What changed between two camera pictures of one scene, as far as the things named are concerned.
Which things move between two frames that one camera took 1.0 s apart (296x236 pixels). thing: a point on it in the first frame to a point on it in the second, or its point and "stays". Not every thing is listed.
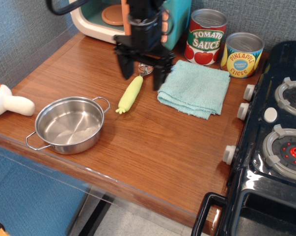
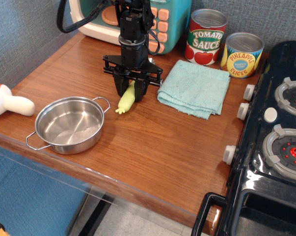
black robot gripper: x=144 y=42 to x=134 y=60
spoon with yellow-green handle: x=132 y=90 stays
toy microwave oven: x=103 y=20 stays
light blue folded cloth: x=195 y=89 stays
